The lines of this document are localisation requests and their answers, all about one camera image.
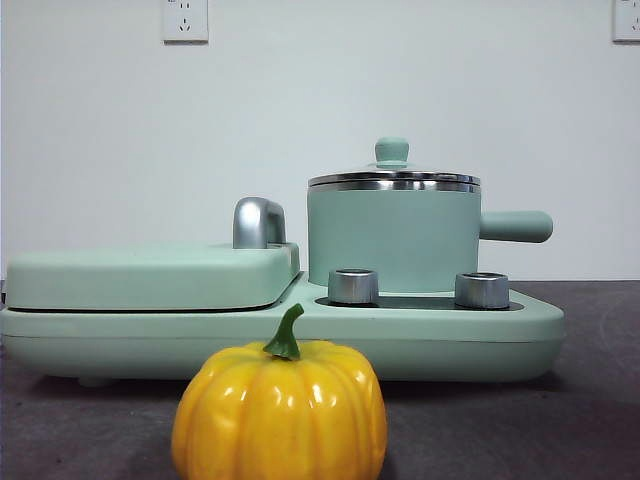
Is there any glass pot lid green knob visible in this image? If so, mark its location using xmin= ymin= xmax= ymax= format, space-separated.
xmin=307 ymin=136 xmax=481 ymax=189

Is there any yellow toy pumpkin green stem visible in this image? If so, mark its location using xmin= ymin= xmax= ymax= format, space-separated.
xmin=171 ymin=302 xmax=389 ymax=480

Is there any silver control knob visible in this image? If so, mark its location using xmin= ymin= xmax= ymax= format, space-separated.
xmin=327 ymin=268 xmax=380 ymax=305
xmin=454 ymin=271 xmax=511 ymax=309

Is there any mint green pot with handle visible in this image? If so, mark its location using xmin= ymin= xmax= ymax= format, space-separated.
xmin=306 ymin=179 xmax=554 ymax=295

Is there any mint green cover silver handle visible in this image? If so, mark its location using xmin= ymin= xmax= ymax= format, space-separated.
xmin=3 ymin=197 xmax=301 ymax=312

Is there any white wall socket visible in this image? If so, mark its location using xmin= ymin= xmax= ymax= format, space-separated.
xmin=612 ymin=0 xmax=640 ymax=43
xmin=161 ymin=0 xmax=210 ymax=44

